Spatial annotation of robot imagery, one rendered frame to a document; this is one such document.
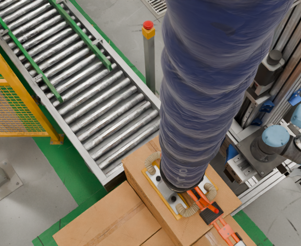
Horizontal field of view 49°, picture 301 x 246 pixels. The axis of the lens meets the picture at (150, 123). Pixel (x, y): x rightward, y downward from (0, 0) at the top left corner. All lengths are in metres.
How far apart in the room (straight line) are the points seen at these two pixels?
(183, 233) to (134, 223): 0.51
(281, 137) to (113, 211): 1.18
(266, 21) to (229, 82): 0.18
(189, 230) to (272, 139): 0.64
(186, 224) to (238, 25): 1.43
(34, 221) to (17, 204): 0.21
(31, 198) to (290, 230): 2.13
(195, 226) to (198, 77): 1.27
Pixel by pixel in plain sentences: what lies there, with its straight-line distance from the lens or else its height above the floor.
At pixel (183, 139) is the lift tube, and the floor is 1.84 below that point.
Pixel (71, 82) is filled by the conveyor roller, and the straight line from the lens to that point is 2.72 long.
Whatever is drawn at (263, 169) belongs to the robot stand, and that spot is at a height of 1.04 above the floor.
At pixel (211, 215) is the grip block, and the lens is 1.74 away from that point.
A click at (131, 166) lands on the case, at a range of 1.94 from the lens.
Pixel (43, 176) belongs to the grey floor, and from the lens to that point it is 3.06.
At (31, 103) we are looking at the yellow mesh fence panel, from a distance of 2.48.
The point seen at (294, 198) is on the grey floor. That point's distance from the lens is 3.07.
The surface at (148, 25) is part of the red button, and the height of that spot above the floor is 1.04.
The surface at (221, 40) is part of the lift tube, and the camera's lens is 0.60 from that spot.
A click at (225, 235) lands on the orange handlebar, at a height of 1.09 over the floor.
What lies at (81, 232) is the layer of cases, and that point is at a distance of 2.32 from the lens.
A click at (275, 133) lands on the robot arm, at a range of 1.75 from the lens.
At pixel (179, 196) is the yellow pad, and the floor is 0.97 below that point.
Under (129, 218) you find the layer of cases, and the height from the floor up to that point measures 0.54.
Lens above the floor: 2.79
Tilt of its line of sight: 66 degrees down
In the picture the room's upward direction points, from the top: 3 degrees counter-clockwise
